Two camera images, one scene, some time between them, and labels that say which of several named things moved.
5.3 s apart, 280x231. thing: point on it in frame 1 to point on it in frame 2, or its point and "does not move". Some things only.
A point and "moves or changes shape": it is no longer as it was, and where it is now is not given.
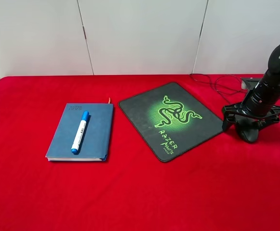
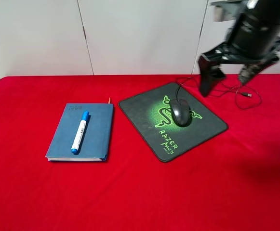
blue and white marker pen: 74,148 does not move
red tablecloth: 225,184 does not move
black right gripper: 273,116 to 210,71
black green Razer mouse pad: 172,120 does not move
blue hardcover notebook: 96,140 does not move
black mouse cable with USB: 216,89 moves or changes shape
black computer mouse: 247,129 to 180,111
